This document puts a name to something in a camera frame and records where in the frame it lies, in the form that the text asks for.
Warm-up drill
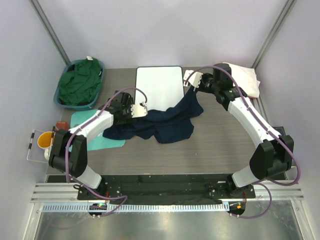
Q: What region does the navy blue t shirt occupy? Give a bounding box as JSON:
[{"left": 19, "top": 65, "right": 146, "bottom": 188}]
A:
[{"left": 102, "top": 87, "right": 204, "bottom": 144}]

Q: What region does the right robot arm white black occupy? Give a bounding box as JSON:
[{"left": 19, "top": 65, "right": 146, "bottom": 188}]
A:
[{"left": 183, "top": 62, "right": 294, "bottom": 198}]

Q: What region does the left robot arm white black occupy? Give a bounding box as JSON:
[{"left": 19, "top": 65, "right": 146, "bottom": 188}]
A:
[{"left": 48, "top": 91, "right": 135, "bottom": 200}]

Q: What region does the teal cutting board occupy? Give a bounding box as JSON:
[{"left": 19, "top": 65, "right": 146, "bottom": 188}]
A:
[{"left": 70, "top": 109, "right": 126, "bottom": 151}]

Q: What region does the white board with black rim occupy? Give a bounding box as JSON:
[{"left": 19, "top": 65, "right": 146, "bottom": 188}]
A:
[{"left": 135, "top": 66, "right": 185, "bottom": 111}]

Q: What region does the green t shirt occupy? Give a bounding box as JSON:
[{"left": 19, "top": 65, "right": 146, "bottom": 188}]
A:
[{"left": 57, "top": 57, "right": 103, "bottom": 106}]

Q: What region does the brown red block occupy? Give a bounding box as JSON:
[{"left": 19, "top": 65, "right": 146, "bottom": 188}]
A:
[{"left": 55, "top": 121, "right": 70, "bottom": 132}]

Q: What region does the teal laundry basket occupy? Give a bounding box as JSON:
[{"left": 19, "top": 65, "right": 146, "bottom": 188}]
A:
[{"left": 53, "top": 56, "right": 105, "bottom": 111}]

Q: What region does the white mug orange inside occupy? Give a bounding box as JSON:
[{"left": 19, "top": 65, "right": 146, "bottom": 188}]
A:
[{"left": 37, "top": 131, "right": 55, "bottom": 160}]

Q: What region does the dark blue book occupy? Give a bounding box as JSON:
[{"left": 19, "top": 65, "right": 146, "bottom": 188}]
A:
[{"left": 273, "top": 126, "right": 286, "bottom": 136}]

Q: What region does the clear acrylic tray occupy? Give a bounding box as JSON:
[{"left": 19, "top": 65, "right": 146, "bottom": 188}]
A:
[{"left": 26, "top": 130, "right": 48, "bottom": 164}]

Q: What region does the black white marker pen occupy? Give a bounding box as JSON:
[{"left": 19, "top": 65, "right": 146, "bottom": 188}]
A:
[{"left": 28, "top": 132, "right": 35, "bottom": 150}]

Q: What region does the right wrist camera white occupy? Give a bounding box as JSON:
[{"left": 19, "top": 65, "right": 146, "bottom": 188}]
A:
[{"left": 183, "top": 70, "right": 203, "bottom": 89}]

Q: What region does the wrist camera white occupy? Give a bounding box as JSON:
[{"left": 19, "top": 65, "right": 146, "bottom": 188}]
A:
[
  {"left": 130, "top": 103, "right": 148, "bottom": 118},
  {"left": 183, "top": 70, "right": 203, "bottom": 89}
]

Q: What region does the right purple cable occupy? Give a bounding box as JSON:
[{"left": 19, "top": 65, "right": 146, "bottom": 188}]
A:
[{"left": 184, "top": 65, "right": 301, "bottom": 219}]

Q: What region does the purple cable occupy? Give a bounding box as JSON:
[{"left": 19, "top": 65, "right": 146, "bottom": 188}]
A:
[
  {"left": 65, "top": 86, "right": 148, "bottom": 217},
  {"left": 184, "top": 65, "right": 301, "bottom": 219}
]

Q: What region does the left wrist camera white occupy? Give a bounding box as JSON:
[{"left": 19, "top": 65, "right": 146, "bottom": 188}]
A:
[{"left": 130, "top": 103, "right": 148, "bottom": 118}]

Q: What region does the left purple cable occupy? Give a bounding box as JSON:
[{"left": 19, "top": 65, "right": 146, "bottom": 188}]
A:
[{"left": 65, "top": 86, "right": 148, "bottom": 217}]

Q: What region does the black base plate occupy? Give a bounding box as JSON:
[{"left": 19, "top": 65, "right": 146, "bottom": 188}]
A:
[{"left": 77, "top": 174, "right": 256, "bottom": 201}]

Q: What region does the white slotted cable duct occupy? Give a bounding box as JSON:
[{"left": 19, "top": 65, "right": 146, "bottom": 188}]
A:
[{"left": 42, "top": 202, "right": 230, "bottom": 213}]

